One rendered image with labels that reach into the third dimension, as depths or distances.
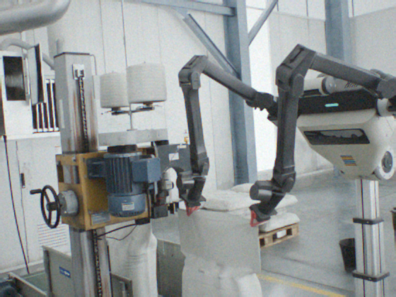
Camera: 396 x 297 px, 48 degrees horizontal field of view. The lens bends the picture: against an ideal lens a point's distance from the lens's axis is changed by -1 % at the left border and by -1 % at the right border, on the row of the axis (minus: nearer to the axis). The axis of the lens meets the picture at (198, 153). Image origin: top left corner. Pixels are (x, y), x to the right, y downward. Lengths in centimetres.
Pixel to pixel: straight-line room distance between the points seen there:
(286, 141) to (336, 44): 921
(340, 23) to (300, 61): 929
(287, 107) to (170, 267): 160
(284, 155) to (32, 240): 357
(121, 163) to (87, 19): 503
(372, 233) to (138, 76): 122
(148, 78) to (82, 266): 83
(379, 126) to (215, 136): 606
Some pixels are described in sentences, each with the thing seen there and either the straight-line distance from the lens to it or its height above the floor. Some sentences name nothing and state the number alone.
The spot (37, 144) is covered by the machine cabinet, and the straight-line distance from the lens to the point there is 471.
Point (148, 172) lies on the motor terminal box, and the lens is 170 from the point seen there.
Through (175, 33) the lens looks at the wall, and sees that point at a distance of 748.
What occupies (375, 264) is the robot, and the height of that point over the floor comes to 75.
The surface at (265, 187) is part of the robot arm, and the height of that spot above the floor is 118.
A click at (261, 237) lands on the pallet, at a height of 11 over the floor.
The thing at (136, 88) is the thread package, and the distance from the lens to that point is 183.
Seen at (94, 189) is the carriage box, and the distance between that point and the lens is 190.
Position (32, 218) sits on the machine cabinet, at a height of 63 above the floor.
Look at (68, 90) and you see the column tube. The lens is 192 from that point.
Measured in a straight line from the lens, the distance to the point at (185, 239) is 208.
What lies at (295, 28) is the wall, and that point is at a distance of 985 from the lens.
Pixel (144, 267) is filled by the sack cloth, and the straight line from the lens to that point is 240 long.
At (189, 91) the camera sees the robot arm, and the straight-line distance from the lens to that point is 181.
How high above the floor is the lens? 141
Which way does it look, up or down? 3 degrees down
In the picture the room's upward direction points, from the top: 4 degrees counter-clockwise
